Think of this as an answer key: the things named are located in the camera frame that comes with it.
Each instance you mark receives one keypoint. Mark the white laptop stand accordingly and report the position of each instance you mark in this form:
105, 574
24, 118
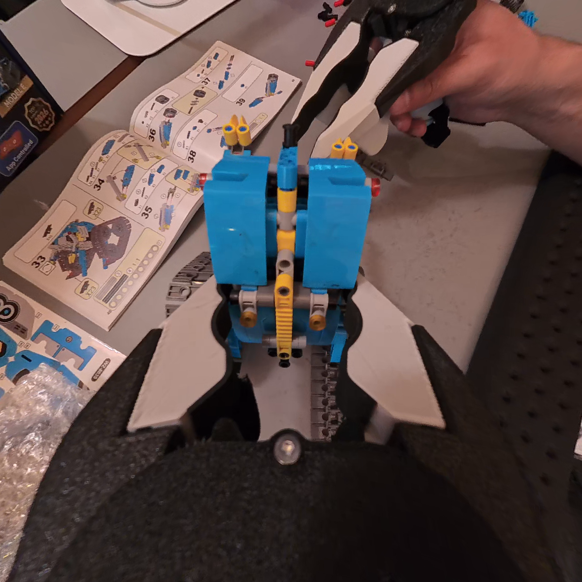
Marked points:
136, 22

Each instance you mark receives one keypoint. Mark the blue toy vehicle with wheels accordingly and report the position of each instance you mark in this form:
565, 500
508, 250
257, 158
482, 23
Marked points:
236, 218

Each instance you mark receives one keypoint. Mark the black perforated pad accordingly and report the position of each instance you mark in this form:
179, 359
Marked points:
536, 318

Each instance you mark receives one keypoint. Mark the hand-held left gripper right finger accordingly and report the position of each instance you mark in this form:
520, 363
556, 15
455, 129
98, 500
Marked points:
391, 363

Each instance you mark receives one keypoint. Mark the bubble wrap bag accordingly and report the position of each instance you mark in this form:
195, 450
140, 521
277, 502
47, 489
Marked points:
32, 432

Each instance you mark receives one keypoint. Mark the dark toy vehicle box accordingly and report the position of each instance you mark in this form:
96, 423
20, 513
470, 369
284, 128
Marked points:
22, 113

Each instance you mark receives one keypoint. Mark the open instruction booklet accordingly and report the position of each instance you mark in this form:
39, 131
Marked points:
113, 204

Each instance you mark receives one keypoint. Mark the blue printed sticker sheet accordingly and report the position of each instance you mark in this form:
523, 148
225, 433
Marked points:
45, 345

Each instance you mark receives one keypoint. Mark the grey desk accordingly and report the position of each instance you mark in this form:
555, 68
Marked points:
432, 250

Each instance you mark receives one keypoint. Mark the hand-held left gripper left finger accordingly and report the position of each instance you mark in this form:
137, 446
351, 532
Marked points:
182, 363

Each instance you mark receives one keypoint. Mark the pile of small building bricks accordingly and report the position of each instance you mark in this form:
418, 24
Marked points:
329, 13

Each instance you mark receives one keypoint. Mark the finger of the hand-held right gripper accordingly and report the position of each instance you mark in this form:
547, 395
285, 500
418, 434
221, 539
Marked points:
332, 63
386, 72

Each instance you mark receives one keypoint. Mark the person's right hand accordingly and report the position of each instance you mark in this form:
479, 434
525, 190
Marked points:
491, 68

